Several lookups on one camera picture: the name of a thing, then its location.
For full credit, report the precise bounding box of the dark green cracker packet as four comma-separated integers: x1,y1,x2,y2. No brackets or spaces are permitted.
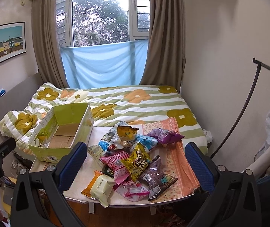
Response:
102,165,114,178

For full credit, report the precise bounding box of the blue white snack bag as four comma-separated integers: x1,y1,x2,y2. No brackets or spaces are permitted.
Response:
88,133,158,166

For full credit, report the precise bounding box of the pink strawberry candy bag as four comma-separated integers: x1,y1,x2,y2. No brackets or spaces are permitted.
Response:
113,180,149,202

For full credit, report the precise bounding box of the grey white printed bag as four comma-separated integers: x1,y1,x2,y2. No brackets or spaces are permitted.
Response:
98,121,128,151

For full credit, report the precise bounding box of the yellow chip bag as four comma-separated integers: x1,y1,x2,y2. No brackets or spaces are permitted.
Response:
117,126,139,145

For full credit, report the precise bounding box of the blue white brush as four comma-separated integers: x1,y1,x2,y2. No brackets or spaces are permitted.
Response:
0,89,6,98

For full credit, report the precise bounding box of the grey headboard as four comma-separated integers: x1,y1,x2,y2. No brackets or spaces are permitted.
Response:
0,72,44,140

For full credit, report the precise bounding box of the orange white snack pack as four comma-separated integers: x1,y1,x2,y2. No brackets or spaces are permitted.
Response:
81,170,115,208

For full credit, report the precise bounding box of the green cardboard box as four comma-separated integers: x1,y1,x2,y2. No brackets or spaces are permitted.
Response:
27,103,94,163

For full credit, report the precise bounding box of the dark purple snack bag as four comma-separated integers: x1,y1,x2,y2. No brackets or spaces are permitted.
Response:
139,155,178,201

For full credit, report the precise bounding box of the pink striped snack bag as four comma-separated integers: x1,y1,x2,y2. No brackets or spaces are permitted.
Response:
100,150,130,185

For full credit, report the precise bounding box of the orange floral towel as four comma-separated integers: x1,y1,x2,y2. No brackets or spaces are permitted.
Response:
141,117,201,202

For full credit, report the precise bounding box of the framed city picture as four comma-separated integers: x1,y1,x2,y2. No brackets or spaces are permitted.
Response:
0,22,27,64

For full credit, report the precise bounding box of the yellow black snack bag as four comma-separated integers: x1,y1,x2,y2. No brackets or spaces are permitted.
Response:
120,143,151,181

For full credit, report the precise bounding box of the floral striped quilt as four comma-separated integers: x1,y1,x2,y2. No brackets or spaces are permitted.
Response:
0,82,208,155

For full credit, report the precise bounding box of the left brown curtain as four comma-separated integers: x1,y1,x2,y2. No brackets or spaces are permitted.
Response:
31,0,69,88

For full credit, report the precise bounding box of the brown curtain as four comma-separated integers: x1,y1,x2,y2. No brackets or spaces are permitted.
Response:
31,0,69,88
140,0,186,91

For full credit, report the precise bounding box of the black lamp stand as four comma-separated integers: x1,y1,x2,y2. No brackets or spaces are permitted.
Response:
210,57,270,159

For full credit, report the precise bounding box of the light blue cloth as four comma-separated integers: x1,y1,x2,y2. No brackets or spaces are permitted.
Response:
60,40,148,89

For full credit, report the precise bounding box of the right brown curtain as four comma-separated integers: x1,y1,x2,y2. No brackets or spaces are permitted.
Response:
140,0,186,91

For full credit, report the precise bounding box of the window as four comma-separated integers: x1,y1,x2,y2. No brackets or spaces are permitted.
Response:
56,0,150,47

